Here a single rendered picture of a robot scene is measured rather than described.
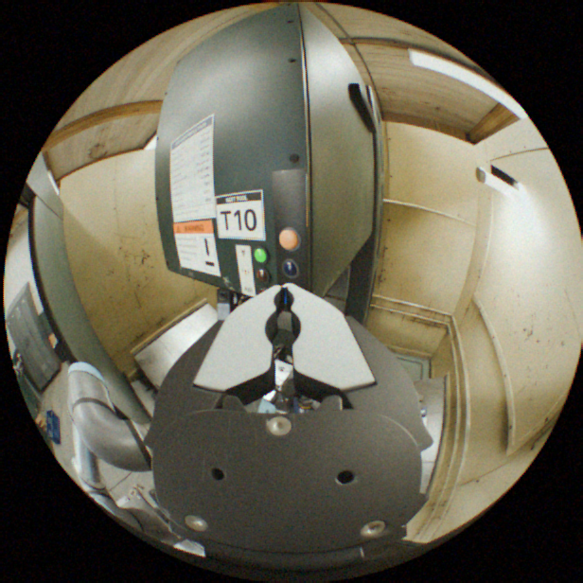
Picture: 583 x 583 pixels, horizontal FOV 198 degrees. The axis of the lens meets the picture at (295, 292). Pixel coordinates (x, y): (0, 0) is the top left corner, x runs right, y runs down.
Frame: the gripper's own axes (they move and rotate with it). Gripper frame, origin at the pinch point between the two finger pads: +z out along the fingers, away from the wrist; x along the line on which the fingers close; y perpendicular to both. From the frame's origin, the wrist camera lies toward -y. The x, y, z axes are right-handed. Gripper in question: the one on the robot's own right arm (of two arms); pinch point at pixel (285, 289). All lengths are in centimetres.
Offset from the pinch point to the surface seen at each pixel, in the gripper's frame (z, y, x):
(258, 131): 15.2, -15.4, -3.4
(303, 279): 12.0, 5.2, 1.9
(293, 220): 12.5, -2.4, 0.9
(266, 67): 14.7, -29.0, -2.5
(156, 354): 68, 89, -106
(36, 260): -1, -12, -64
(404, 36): 62, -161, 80
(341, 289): 72, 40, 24
